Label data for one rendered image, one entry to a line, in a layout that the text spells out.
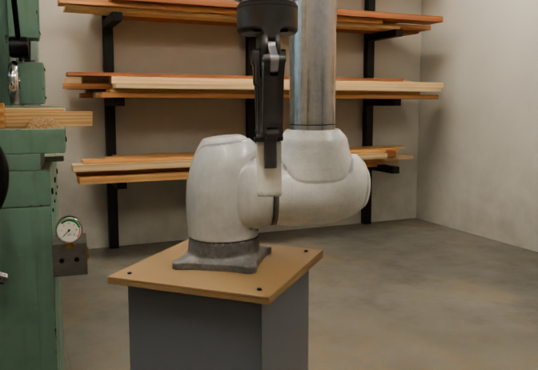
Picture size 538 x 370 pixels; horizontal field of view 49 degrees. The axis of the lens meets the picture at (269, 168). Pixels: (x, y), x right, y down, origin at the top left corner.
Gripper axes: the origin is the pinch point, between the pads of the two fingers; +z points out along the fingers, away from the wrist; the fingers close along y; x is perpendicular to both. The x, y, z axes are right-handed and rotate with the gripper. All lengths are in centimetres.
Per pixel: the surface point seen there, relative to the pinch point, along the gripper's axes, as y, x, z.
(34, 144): -75, -48, -1
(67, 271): -74, -41, 31
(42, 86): -106, -53, -16
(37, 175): -75, -48, 7
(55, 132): -76, -43, -3
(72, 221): -71, -39, 18
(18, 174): -75, -52, 7
